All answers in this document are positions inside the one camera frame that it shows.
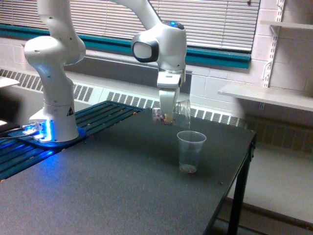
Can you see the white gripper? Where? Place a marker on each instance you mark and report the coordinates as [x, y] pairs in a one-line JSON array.
[[169, 79]]

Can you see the clear cup with candy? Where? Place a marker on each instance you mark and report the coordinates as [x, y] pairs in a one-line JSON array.
[[180, 117]]

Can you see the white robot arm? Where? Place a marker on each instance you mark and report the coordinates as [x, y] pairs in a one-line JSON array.
[[162, 42]]

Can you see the white baseboard radiator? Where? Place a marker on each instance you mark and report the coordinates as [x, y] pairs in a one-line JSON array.
[[90, 94]]

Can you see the clear plastic cup on table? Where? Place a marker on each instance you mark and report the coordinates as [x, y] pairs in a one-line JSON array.
[[190, 147]]

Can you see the white window blinds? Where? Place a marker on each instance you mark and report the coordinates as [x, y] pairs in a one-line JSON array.
[[221, 24]]

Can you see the black table leg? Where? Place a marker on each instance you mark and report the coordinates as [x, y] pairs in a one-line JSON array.
[[239, 192]]

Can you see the white object at left edge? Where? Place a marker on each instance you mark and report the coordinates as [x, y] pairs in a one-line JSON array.
[[6, 82]]

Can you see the white shelf bracket rail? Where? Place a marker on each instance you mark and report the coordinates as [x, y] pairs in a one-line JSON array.
[[275, 34]]

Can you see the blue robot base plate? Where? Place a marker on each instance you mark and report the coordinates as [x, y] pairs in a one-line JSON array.
[[59, 145]]

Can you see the white lower wall shelf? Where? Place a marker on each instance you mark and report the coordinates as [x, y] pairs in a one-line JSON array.
[[274, 96]]

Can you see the white wall shelf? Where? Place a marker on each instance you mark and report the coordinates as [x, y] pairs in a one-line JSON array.
[[288, 24], [274, 96]]

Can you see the white upper wall shelf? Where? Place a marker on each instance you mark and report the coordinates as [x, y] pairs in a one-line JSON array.
[[288, 24]]

